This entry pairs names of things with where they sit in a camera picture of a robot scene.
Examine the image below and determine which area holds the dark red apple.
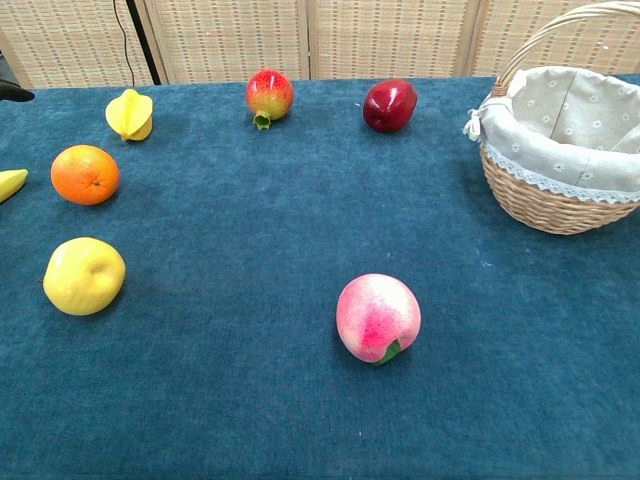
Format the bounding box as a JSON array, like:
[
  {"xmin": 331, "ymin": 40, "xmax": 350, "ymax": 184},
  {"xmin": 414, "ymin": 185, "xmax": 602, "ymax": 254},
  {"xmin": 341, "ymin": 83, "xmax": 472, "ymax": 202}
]
[{"xmin": 362, "ymin": 78, "xmax": 419, "ymax": 134}]

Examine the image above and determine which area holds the blue tablecloth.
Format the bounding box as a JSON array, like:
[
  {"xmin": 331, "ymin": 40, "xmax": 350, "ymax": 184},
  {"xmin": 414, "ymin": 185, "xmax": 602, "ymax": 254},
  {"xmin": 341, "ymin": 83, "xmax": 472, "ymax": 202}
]
[{"xmin": 0, "ymin": 74, "xmax": 640, "ymax": 480}]

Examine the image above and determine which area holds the wicker basket with cloth liner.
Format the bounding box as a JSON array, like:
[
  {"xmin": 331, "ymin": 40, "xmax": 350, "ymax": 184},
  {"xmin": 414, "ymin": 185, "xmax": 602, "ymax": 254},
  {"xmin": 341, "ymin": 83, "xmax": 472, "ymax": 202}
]
[{"xmin": 462, "ymin": 1, "xmax": 640, "ymax": 236}]

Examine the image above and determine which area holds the bamboo folding screen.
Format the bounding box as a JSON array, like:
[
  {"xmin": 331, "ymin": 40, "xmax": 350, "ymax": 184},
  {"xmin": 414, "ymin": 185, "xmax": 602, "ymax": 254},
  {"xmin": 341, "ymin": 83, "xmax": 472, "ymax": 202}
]
[{"xmin": 0, "ymin": 0, "xmax": 640, "ymax": 90}]

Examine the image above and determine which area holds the black tripod pole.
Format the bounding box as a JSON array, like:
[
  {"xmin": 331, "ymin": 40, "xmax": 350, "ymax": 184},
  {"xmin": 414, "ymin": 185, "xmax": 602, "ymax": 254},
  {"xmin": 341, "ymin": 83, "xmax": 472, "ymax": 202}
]
[{"xmin": 124, "ymin": 0, "xmax": 162, "ymax": 85}]

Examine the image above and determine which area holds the orange fruit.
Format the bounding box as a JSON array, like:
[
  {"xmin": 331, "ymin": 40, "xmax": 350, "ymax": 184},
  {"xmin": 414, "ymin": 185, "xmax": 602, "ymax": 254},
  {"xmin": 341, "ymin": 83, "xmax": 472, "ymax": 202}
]
[{"xmin": 50, "ymin": 144, "xmax": 121, "ymax": 206}]

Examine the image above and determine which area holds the pink peach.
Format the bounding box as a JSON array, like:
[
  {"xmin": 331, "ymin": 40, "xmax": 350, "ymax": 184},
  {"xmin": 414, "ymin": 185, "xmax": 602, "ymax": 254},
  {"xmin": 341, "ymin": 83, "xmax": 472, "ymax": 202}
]
[{"xmin": 335, "ymin": 273, "xmax": 422, "ymax": 366}]

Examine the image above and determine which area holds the yellow banana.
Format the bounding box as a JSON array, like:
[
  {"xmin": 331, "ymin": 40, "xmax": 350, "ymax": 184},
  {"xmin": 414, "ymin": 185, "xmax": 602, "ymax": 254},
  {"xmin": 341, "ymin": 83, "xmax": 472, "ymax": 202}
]
[{"xmin": 0, "ymin": 168, "xmax": 30, "ymax": 205}]

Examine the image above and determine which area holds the red pomegranate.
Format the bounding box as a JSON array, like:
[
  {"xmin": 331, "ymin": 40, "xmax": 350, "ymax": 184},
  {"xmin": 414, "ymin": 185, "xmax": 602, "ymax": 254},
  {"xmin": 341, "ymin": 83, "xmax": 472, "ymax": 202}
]
[{"xmin": 245, "ymin": 68, "xmax": 295, "ymax": 131}]

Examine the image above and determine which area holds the yellow starfruit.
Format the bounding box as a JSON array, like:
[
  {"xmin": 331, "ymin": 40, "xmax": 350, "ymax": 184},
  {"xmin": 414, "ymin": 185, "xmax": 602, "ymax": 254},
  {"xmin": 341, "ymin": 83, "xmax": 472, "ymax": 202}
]
[{"xmin": 104, "ymin": 88, "xmax": 154, "ymax": 143}]

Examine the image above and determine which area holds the thin black hanging cable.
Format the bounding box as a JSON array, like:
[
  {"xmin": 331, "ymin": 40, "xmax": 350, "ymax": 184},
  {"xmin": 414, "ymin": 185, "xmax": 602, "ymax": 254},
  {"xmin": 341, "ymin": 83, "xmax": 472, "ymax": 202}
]
[{"xmin": 112, "ymin": 0, "xmax": 137, "ymax": 84}]

